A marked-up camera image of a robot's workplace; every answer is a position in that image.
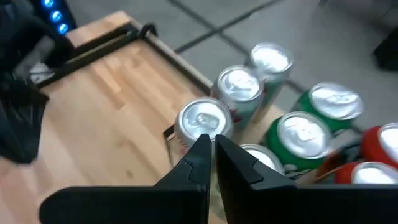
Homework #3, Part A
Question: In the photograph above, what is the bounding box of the silver Diet Coke can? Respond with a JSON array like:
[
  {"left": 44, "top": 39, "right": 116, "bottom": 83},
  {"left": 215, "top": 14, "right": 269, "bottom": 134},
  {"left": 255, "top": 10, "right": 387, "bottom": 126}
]
[
  {"left": 248, "top": 42, "right": 295, "bottom": 103},
  {"left": 173, "top": 96, "right": 234, "bottom": 156},
  {"left": 211, "top": 64, "right": 266, "bottom": 131}
]

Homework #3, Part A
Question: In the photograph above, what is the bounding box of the black floor box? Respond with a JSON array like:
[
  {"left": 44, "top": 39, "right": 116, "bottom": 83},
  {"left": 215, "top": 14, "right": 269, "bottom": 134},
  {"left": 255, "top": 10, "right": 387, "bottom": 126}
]
[{"left": 372, "top": 26, "right": 398, "bottom": 72}]

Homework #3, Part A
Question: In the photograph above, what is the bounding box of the black aluminium frame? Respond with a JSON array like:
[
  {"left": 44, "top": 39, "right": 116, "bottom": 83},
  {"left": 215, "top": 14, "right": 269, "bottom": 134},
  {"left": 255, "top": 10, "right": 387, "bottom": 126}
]
[{"left": 39, "top": 23, "right": 158, "bottom": 88}]

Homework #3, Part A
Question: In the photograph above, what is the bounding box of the red Fanta strawberry can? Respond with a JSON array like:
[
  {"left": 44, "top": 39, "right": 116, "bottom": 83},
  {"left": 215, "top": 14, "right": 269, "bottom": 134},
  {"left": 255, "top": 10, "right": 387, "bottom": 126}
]
[
  {"left": 334, "top": 161, "right": 398, "bottom": 185},
  {"left": 360, "top": 122, "right": 398, "bottom": 169}
]

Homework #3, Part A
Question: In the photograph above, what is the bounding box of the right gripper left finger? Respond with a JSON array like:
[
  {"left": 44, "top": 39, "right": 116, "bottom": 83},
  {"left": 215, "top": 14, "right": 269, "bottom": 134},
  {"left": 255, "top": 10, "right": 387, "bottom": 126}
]
[{"left": 39, "top": 133, "right": 214, "bottom": 224}]

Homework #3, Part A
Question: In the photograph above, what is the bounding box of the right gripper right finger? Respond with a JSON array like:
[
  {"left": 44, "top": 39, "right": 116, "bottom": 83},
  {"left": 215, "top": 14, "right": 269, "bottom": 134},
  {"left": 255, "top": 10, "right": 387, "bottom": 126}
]
[{"left": 214, "top": 134, "right": 398, "bottom": 224}]

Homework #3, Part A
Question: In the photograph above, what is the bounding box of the green Sprite can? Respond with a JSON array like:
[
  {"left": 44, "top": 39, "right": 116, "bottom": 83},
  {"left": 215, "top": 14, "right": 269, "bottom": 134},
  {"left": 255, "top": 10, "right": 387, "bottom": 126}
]
[
  {"left": 290, "top": 81, "right": 365, "bottom": 133},
  {"left": 239, "top": 143, "right": 286, "bottom": 175},
  {"left": 264, "top": 111, "right": 334, "bottom": 174}
]

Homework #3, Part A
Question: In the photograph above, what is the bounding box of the black box blue light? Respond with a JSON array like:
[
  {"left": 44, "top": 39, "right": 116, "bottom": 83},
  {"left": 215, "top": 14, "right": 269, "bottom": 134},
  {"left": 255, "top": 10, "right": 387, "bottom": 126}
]
[{"left": 30, "top": 0, "right": 78, "bottom": 35}]

